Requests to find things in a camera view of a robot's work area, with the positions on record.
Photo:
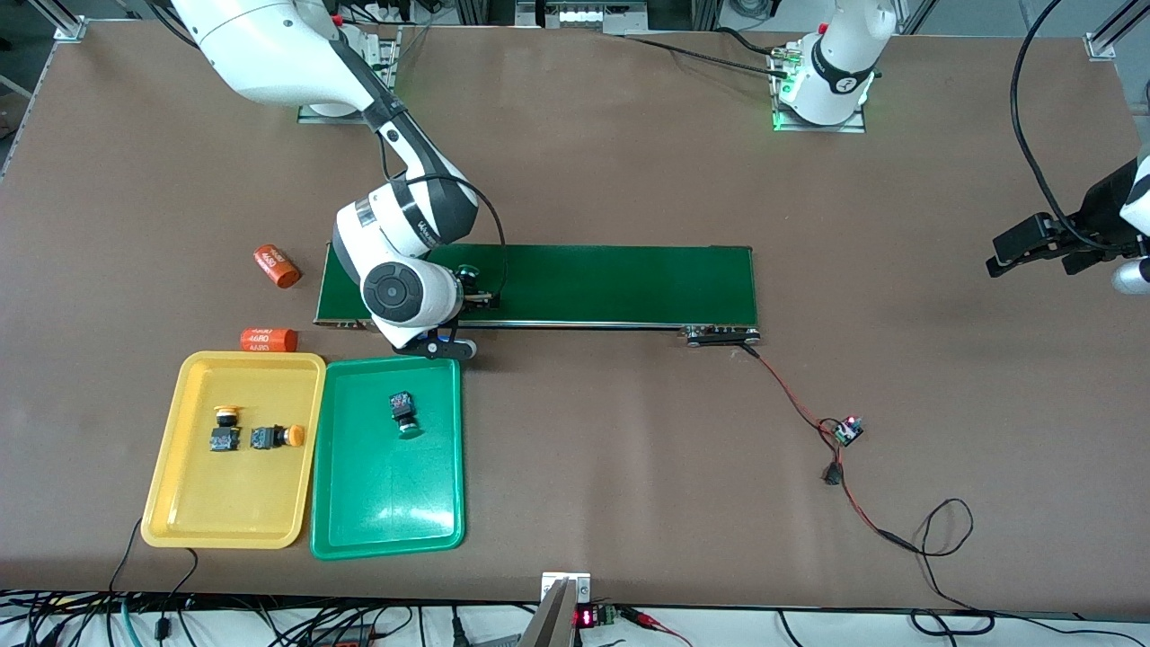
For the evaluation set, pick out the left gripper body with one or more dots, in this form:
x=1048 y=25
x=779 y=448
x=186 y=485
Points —
x=1101 y=207

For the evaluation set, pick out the green push button switch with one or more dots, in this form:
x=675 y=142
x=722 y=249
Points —
x=467 y=270
x=404 y=409

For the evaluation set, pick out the orange cylinder white 4680 print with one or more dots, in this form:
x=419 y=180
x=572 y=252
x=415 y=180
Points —
x=276 y=266
x=269 y=340

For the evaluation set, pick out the yellow push button switch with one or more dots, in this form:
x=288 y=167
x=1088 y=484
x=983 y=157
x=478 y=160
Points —
x=269 y=438
x=225 y=438

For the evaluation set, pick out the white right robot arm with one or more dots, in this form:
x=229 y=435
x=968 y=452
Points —
x=395 y=292

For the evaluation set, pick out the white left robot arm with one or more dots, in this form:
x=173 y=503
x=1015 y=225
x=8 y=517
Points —
x=835 y=63

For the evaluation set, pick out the green conveyor belt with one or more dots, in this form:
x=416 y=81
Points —
x=611 y=283

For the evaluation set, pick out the green plastic tray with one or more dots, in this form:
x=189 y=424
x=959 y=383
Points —
x=386 y=485

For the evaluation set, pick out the yellow plastic tray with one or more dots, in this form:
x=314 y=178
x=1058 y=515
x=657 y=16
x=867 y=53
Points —
x=234 y=503

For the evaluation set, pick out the black motor controller board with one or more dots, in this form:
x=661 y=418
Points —
x=847 y=432

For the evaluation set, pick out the white lit device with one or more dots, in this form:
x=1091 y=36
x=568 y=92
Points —
x=584 y=13

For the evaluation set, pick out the red digit display module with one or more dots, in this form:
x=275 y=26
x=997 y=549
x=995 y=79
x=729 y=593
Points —
x=586 y=617

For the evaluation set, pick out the red alligator clip lead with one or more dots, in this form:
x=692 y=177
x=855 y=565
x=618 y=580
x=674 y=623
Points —
x=642 y=618

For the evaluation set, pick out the aluminium profile bracket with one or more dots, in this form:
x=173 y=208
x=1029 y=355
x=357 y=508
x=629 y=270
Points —
x=70 y=29
x=1103 y=45

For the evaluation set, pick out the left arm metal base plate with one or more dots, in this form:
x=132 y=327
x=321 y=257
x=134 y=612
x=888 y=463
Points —
x=849 y=126

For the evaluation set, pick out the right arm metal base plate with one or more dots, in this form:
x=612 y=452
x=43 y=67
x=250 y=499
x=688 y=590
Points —
x=314 y=117

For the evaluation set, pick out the silver metal table bracket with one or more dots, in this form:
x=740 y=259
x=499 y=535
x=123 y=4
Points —
x=579 y=589

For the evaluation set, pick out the grey camera stand pole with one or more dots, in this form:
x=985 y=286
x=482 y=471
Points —
x=548 y=624

